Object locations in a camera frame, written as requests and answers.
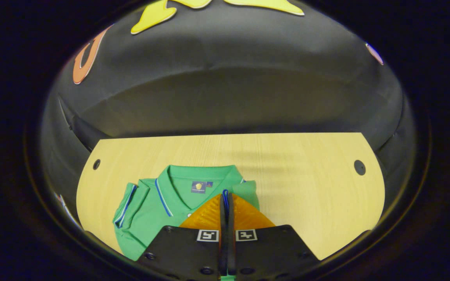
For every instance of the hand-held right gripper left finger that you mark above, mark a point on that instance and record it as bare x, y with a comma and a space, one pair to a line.
186, 253

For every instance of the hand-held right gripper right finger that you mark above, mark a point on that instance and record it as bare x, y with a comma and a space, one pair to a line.
272, 253

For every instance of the green T-shirt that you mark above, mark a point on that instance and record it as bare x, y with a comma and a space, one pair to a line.
150, 210

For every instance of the black backdrop cloth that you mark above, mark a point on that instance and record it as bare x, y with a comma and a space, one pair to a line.
225, 78

